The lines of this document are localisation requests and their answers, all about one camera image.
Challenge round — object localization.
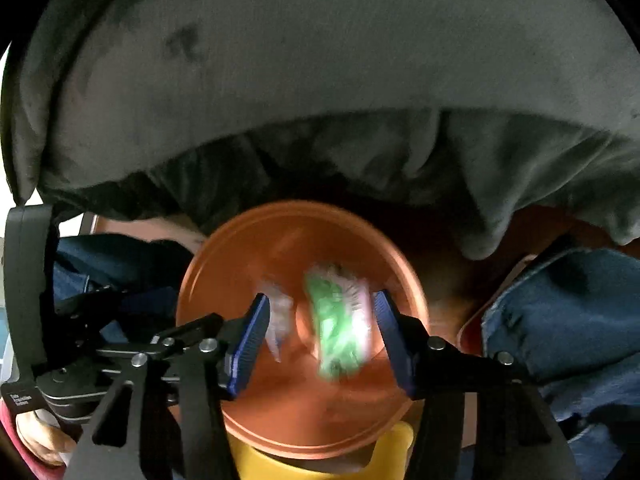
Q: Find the orange plastic trash bin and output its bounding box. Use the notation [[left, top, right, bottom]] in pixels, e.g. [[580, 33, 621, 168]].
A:
[[177, 200, 428, 460]]

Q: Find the green pink wrapper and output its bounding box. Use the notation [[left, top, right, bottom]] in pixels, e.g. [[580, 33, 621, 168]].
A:
[[259, 264, 373, 380]]

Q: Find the person left hand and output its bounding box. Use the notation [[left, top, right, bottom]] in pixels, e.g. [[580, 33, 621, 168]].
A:
[[15, 408, 76, 467]]

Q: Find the yellow plastic stool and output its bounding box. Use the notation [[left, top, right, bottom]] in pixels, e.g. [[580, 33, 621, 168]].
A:
[[230, 422, 413, 480]]

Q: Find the blue jeans leg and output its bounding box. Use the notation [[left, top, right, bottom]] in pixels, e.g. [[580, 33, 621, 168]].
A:
[[482, 249, 639, 479]]

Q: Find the white black logo blanket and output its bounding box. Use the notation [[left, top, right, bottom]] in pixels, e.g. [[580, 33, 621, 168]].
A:
[[1, 0, 639, 259]]

